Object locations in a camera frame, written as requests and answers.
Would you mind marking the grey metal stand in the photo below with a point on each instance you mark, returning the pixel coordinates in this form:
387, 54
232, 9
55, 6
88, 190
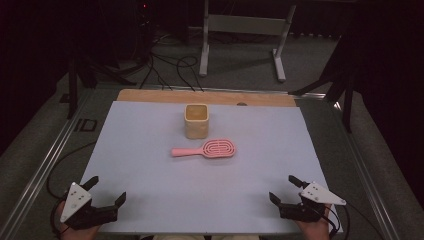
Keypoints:
245, 25

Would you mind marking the black stand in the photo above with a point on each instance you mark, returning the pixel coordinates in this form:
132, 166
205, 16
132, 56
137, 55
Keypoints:
72, 90
347, 100

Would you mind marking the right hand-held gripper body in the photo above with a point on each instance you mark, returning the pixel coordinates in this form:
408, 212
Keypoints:
316, 195

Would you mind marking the beige square cup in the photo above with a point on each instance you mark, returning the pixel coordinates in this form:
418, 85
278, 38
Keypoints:
196, 128

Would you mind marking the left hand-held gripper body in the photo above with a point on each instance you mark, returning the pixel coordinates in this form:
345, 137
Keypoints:
76, 200

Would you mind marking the pink hairbrush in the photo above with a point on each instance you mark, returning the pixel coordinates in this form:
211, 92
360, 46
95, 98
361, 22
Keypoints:
218, 149

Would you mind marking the person's right hand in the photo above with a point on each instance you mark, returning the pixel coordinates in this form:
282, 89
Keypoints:
315, 230

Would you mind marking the person's left hand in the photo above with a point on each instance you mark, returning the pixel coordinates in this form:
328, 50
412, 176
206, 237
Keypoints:
81, 233

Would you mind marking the dark equipment with red light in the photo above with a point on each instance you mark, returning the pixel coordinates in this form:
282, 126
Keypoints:
144, 26

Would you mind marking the white table sheet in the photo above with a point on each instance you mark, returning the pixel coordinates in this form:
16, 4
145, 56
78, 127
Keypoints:
186, 186

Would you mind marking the aluminium floor rail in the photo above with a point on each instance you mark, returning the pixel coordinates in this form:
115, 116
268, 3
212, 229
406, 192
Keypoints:
43, 170
366, 186

